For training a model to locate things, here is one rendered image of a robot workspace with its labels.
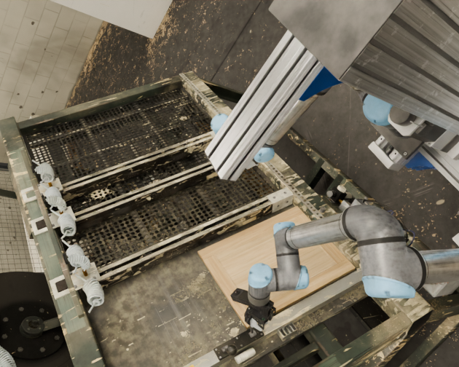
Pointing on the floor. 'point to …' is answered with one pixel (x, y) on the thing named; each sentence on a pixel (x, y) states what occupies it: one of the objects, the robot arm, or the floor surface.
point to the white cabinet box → (124, 12)
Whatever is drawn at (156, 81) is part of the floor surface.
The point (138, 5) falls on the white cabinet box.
